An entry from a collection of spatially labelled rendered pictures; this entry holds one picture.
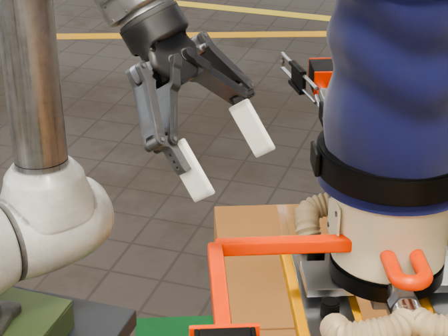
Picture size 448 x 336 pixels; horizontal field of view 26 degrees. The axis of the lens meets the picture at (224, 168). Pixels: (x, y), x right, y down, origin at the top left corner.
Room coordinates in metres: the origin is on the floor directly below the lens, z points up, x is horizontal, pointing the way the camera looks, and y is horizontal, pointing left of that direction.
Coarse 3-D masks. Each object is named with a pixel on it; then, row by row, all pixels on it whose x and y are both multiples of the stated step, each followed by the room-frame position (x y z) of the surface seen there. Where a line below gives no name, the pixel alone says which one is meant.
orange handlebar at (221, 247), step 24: (216, 240) 1.18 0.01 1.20; (240, 240) 1.18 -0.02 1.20; (264, 240) 1.18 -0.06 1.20; (288, 240) 1.18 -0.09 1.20; (312, 240) 1.18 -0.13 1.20; (336, 240) 1.18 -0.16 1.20; (216, 264) 1.11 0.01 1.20; (384, 264) 1.13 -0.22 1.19; (216, 288) 1.06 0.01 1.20; (408, 288) 1.08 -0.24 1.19; (216, 312) 1.00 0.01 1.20
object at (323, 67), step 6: (312, 60) 1.86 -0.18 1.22; (318, 60) 1.86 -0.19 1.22; (324, 60) 1.86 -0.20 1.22; (330, 60) 1.86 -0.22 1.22; (312, 66) 1.82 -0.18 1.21; (318, 66) 1.82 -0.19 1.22; (324, 66) 1.82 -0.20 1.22; (330, 66) 1.82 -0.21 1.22; (312, 72) 1.82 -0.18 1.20; (318, 72) 1.79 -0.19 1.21; (324, 72) 1.79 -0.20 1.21; (330, 72) 1.79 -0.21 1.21; (312, 78) 1.81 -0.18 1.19; (318, 78) 1.79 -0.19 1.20; (324, 78) 1.79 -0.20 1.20; (330, 78) 1.79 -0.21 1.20; (312, 90) 1.81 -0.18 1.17
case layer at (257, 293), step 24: (216, 216) 2.39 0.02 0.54; (240, 216) 2.39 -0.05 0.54; (264, 216) 2.39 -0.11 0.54; (288, 216) 2.39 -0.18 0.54; (240, 264) 2.14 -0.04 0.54; (264, 264) 2.14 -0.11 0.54; (240, 288) 2.03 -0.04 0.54; (264, 288) 2.03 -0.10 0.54; (240, 312) 1.93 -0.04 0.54; (264, 312) 1.93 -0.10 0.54; (288, 312) 1.93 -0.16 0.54; (384, 312) 1.93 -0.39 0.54
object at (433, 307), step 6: (432, 294) 1.21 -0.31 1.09; (438, 294) 1.21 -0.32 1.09; (444, 294) 1.21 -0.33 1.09; (420, 300) 1.20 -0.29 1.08; (426, 300) 1.20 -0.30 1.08; (432, 300) 1.20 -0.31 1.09; (438, 300) 1.20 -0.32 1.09; (444, 300) 1.20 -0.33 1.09; (426, 306) 1.19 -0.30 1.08; (432, 306) 1.18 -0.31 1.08; (438, 306) 1.18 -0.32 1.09; (444, 306) 1.18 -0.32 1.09; (438, 312) 1.17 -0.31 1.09; (444, 312) 1.17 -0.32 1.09
